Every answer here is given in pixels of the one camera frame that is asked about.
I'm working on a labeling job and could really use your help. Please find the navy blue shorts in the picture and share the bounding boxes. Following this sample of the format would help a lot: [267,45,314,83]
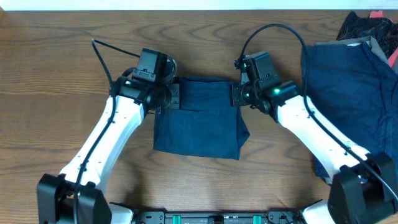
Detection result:
[154,77,250,160]

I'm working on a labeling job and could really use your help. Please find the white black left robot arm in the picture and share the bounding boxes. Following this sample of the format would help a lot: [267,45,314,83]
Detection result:
[37,76,180,223]

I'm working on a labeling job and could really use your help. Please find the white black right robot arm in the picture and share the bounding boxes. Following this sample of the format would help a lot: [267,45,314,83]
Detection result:
[231,80,397,223]

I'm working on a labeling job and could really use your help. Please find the dark blue clothes pile shorts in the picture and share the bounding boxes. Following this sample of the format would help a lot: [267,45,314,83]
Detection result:
[300,42,398,184]

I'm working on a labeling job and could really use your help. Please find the black patterned garment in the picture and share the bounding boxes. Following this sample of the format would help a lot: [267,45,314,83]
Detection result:
[336,11,397,58]

